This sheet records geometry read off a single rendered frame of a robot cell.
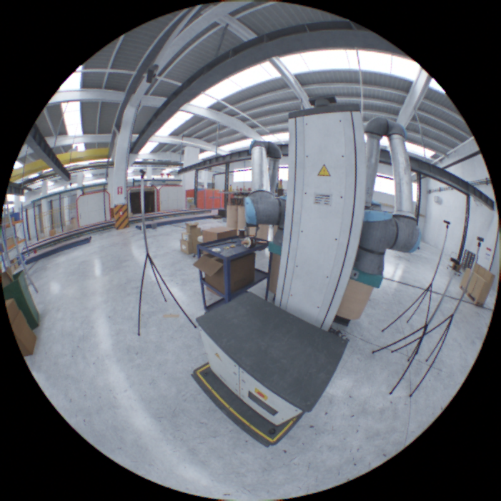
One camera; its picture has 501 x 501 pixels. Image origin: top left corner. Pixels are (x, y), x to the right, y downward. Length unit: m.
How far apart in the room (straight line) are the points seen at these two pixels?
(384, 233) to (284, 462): 1.46
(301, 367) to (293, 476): 1.04
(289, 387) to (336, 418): 1.02
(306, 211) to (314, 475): 1.66
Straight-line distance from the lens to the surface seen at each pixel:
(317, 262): 0.67
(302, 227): 0.67
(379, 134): 0.99
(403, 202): 0.85
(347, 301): 1.74
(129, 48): 11.22
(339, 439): 1.48
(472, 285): 6.95
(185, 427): 1.37
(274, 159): 1.26
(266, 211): 0.78
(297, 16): 9.39
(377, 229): 0.71
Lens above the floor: 1.31
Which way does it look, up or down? 19 degrees down
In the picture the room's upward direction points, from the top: 3 degrees clockwise
